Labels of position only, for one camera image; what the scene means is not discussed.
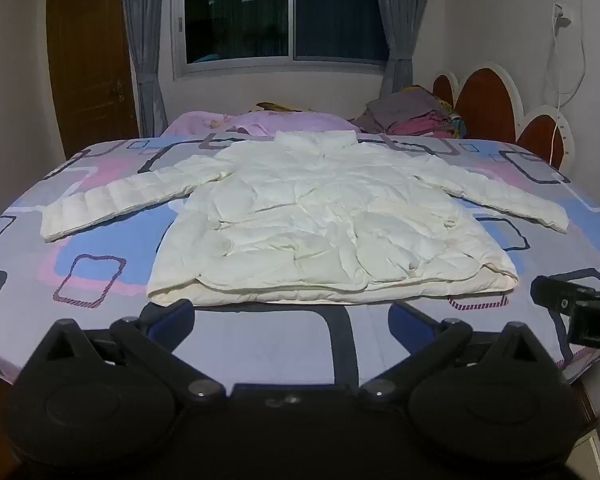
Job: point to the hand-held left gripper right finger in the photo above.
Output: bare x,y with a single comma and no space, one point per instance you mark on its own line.
406,317

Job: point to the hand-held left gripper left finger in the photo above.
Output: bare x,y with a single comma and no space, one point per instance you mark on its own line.
169,316

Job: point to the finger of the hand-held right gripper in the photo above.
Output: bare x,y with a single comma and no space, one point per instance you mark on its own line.
562,292

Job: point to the white puffer jacket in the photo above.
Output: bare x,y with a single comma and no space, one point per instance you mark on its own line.
325,220

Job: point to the pile of folded clothes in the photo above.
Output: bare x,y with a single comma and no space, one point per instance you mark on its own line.
410,112

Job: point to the patterned bed sheet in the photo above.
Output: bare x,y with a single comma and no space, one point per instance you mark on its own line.
105,265

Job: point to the white and brown headboard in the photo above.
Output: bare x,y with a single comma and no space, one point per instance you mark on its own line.
500,105

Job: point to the pink blanket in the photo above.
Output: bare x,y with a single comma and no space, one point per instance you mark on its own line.
260,122

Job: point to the yellow printed cloth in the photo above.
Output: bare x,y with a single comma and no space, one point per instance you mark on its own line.
277,107

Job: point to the grey curtain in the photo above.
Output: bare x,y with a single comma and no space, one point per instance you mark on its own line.
145,45
397,25

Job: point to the brown wooden door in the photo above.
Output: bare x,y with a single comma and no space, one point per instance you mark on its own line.
87,55

